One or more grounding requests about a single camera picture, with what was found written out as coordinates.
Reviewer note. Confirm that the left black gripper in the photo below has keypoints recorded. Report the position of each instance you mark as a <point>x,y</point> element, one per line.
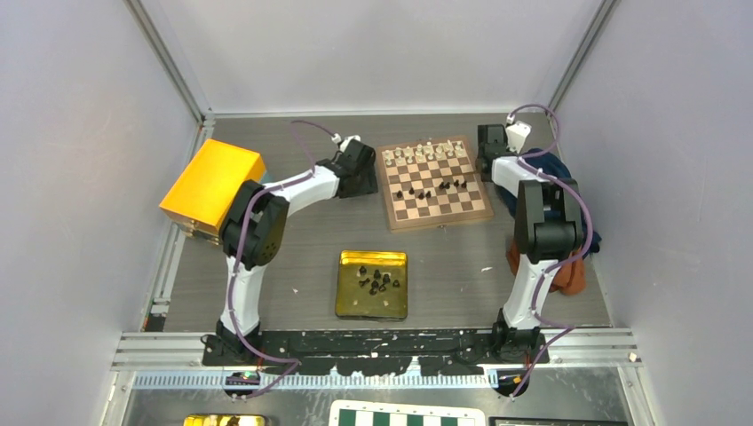
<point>369,185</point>

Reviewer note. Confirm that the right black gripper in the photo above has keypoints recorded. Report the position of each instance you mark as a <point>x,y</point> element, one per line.
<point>508,150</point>

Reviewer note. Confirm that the wooden chess board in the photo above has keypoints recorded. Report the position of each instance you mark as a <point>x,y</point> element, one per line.
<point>455,205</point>

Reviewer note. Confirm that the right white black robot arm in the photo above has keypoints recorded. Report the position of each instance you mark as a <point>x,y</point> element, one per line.
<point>547,231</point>

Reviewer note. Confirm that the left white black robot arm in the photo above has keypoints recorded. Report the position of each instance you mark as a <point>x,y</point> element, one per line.
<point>252,233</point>

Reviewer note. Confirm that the green white chess mat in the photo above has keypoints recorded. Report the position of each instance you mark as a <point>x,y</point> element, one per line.
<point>345,412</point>

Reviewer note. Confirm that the gold metal tray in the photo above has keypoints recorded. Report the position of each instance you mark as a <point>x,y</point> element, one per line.
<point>353,300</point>

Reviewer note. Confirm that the orange yellow box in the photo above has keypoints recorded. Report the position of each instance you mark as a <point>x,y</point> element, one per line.
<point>202,195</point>

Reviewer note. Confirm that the rust orange cloth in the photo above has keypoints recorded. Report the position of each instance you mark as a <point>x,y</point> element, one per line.
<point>569,280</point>

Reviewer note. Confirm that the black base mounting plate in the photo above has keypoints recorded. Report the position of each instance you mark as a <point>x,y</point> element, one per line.
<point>373,352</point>

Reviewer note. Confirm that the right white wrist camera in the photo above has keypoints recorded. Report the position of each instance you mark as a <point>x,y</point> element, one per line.
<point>517,134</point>

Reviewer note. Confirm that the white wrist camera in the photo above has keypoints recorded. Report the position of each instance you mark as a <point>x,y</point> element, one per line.
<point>343,142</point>
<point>517,134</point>

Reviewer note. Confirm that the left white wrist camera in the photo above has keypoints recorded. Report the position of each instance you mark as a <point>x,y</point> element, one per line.
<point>343,142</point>

